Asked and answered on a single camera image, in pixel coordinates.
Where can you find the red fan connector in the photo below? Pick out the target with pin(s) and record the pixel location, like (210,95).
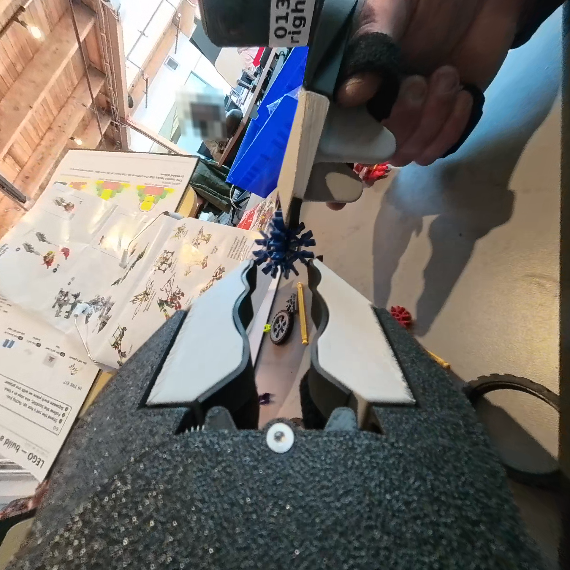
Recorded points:
(400,314)

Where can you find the purple connector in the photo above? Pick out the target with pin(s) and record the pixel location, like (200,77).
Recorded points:
(266,398)

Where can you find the dinosaur booklet in clear sleeve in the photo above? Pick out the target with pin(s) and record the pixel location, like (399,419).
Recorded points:
(89,231)

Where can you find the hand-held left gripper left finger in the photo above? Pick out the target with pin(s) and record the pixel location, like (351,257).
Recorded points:
(200,352)

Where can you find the orange toy set box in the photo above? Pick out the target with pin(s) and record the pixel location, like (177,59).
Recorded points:
(256,218)

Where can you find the short yellow rod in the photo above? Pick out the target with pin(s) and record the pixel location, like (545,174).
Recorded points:
(438,360)

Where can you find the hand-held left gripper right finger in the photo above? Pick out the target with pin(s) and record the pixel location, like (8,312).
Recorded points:
(365,352)

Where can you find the red yellow connector cluster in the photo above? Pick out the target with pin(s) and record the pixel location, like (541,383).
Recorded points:
(374,171)

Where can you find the toy instruction booklet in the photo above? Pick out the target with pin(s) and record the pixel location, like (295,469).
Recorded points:
(262,320)

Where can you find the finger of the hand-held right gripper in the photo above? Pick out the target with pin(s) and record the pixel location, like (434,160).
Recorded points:
(303,142)

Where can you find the long yellow rod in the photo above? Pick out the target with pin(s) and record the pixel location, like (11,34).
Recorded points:
(303,316)

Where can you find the white printed task sheet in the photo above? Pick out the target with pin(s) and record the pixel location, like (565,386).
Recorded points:
(40,423)

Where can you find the grey fan connector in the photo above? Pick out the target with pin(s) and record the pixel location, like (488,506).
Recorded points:
(291,303)

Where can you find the person's right hand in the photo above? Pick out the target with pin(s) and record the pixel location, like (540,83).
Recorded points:
(445,26)

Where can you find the blue plastic bin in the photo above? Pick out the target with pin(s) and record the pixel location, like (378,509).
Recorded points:
(262,147)

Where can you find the black wheel with grey hub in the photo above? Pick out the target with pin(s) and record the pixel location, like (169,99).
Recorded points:
(280,327)

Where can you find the ceiling lamp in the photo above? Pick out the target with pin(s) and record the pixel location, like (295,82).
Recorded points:
(34,31)

